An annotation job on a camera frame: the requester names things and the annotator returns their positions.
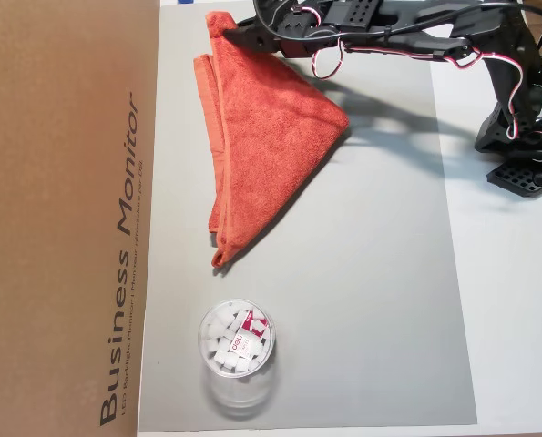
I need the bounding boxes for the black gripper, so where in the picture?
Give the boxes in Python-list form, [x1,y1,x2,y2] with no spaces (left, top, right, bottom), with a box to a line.
[224,0,341,59]

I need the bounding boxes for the orange terry towel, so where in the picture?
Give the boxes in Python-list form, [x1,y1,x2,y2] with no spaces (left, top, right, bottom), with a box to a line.
[192,11,350,269]

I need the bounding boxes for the black perforated arm base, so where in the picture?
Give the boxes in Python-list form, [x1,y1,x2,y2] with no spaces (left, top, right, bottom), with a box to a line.
[486,158,542,198]

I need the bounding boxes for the grey table mat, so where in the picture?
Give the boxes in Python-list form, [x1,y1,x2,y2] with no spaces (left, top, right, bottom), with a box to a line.
[138,6,479,432]

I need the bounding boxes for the Business Monitor cardboard box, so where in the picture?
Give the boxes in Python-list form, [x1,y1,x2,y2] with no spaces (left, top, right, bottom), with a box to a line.
[0,0,162,437]

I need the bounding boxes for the red white eraser packet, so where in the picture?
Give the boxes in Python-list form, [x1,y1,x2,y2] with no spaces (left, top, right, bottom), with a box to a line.
[227,309,270,359]

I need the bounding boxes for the white eraser cubes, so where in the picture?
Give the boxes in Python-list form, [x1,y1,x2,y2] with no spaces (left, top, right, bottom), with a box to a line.
[201,305,271,374]

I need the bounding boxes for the clear plastic jar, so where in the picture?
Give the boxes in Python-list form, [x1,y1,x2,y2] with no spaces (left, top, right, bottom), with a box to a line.
[197,298,277,420]

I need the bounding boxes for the red white servo wire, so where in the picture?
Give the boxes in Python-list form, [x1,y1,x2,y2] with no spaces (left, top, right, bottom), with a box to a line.
[292,4,345,82]

